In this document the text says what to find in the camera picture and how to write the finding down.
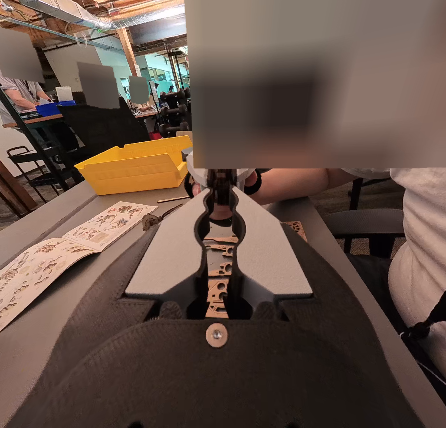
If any black strap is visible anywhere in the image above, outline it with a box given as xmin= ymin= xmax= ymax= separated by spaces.
xmin=401 ymin=296 xmax=446 ymax=342

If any black fabric panel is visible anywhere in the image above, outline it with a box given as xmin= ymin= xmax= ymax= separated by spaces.
xmin=57 ymin=96 xmax=151 ymax=154

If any person's right hand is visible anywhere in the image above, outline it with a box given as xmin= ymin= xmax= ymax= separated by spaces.
xmin=191 ymin=175 xmax=258 ymax=222

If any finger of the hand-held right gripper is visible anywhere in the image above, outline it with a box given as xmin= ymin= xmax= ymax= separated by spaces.
xmin=233 ymin=168 xmax=256 ymax=189
xmin=186 ymin=163 xmax=210 ymax=189

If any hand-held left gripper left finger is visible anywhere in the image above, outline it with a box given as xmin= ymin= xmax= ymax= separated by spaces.
xmin=125 ymin=188 xmax=214 ymax=320

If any yellow plastic bin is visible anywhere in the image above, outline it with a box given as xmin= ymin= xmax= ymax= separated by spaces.
xmin=74 ymin=135 xmax=193 ymax=196

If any dumbbell rack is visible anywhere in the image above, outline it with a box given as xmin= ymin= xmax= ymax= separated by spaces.
xmin=158 ymin=88 xmax=192 ymax=138

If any laser-cut plywood parts sheet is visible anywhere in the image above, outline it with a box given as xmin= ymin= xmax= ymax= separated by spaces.
xmin=203 ymin=221 xmax=308 ymax=320

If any black wire cart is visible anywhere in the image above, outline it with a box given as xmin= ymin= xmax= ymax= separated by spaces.
xmin=7 ymin=140 xmax=85 ymax=204

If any person's right forearm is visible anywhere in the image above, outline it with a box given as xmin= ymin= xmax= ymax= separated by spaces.
xmin=256 ymin=168 xmax=349 ymax=206

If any person's white shirt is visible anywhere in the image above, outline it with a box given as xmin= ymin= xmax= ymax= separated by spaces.
xmin=343 ymin=168 xmax=446 ymax=377

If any dark wooden gear mechanism model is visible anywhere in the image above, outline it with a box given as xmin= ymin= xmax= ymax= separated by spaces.
xmin=140 ymin=204 xmax=184 ymax=232

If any black metal frame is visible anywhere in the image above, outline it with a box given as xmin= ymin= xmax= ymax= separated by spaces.
xmin=0 ymin=87 xmax=71 ymax=192

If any dark office chair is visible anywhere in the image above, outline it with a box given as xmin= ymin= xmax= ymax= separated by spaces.
xmin=322 ymin=177 xmax=406 ymax=258

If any blue plastic bin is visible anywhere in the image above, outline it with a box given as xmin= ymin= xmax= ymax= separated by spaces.
xmin=36 ymin=101 xmax=76 ymax=118

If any illustrated instruction booklet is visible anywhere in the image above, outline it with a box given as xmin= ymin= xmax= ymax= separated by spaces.
xmin=0 ymin=201 xmax=158 ymax=332

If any silver air duct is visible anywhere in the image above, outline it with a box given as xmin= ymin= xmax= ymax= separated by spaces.
xmin=0 ymin=0 xmax=186 ymax=32

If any wood-edged background desk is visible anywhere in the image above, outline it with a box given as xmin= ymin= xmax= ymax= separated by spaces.
xmin=2 ymin=114 xmax=66 ymax=129

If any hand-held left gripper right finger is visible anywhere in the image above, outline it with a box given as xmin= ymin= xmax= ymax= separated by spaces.
xmin=226 ymin=187 xmax=313 ymax=320

